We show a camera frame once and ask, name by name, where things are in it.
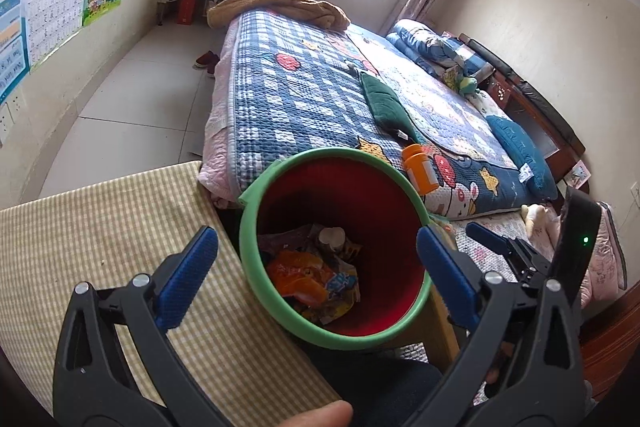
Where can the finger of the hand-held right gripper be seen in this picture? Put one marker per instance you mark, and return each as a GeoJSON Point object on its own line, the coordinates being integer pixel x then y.
{"type": "Point", "coordinates": [487, 234]}

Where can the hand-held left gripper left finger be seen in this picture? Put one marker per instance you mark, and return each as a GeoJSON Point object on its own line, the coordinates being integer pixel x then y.
{"type": "Point", "coordinates": [187, 277]}

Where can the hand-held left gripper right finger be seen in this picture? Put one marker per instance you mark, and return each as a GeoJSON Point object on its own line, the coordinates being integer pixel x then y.
{"type": "Point", "coordinates": [445, 277]}

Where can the red bin with green rim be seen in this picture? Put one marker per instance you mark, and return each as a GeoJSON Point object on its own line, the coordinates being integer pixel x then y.
{"type": "Point", "coordinates": [390, 217]}

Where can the gold brown candy wrapper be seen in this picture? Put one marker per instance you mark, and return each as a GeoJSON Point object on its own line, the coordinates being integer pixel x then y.
{"type": "Point", "coordinates": [353, 252]}

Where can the blue snack wrapper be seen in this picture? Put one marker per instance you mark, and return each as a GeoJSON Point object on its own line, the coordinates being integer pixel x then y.
{"type": "Point", "coordinates": [342, 284]}

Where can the large purple snack bag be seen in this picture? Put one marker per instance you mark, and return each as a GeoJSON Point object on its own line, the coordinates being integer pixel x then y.
{"type": "Point", "coordinates": [287, 239]}

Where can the orange snack wrapper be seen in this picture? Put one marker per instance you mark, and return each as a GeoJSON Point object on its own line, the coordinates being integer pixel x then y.
{"type": "Point", "coordinates": [297, 274]}

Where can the person's right hand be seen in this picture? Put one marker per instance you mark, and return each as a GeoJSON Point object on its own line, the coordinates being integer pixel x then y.
{"type": "Point", "coordinates": [502, 359]}

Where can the person's left hand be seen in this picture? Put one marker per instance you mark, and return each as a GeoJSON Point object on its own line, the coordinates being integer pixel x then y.
{"type": "Point", "coordinates": [315, 414]}

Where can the cream plush toy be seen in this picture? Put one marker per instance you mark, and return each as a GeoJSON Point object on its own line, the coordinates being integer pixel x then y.
{"type": "Point", "coordinates": [535, 214]}

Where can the wooden stool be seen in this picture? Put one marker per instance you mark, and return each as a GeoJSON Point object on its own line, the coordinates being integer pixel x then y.
{"type": "Point", "coordinates": [442, 332]}

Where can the small printed card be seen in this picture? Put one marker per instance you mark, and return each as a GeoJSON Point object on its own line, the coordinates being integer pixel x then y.
{"type": "Point", "coordinates": [576, 174]}

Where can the teal pillow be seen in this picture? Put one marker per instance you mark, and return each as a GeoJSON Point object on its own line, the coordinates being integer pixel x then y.
{"type": "Point", "coordinates": [525, 157]}

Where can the orange plastic bottle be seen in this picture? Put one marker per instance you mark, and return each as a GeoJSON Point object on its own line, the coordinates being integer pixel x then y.
{"type": "Point", "coordinates": [421, 172]}

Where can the person's dark trouser leg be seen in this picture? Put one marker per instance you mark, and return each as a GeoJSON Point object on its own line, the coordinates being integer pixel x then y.
{"type": "Point", "coordinates": [380, 387]}

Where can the dark bed headboard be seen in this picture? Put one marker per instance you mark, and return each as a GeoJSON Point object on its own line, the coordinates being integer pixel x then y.
{"type": "Point", "coordinates": [535, 102]}

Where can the green plush toy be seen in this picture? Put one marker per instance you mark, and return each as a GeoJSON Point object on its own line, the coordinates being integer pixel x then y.
{"type": "Point", "coordinates": [462, 82]}

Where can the pink bed sheet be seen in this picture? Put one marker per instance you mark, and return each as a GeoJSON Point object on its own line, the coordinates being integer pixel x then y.
{"type": "Point", "coordinates": [217, 117]}

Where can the green cloth on bed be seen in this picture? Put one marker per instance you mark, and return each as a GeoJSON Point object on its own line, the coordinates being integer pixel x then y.
{"type": "Point", "coordinates": [387, 104]}

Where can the blue folded quilt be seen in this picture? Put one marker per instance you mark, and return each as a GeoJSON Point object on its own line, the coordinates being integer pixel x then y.
{"type": "Point", "coordinates": [430, 44]}

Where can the bed with patterned quilt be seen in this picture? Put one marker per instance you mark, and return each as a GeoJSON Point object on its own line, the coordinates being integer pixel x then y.
{"type": "Point", "coordinates": [300, 97]}

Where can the dark red shoes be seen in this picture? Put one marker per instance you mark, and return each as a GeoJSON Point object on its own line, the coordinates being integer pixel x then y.
{"type": "Point", "coordinates": [207, 63]}

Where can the red box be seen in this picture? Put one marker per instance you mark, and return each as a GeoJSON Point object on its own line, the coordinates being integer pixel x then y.
{"type": "Point", "coordinates": [187, 10]}

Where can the yellow blanket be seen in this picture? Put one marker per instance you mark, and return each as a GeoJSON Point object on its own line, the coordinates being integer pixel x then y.
{"type": "Point", "coordinates": [280, 7]}

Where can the blue letter wall poster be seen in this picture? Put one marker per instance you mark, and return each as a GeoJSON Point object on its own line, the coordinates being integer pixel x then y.
{"type": "Point", "coordinates": [12, 37]}

